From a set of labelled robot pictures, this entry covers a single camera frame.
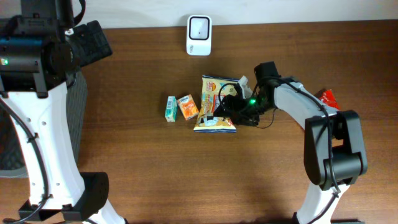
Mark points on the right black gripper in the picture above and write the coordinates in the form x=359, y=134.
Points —
x=226, y=106

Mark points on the beige snack bag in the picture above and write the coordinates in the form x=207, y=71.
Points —
x=211, y=96

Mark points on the orange tissue pack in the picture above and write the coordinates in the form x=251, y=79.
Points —
x=188, y=107

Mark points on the teal tissue pack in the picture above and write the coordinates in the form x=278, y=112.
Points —
x=171, y=109

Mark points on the red Hacks candy bag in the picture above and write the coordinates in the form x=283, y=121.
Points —
x=327, y=97

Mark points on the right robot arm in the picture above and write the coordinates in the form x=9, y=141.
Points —
x=334, y=152

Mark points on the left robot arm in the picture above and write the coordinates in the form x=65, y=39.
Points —
x=41, y=48

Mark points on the white barcode scanner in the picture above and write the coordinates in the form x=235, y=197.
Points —
x=199, y=35

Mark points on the grey plastic mesh basket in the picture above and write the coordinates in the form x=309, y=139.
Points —
x=12, y=159

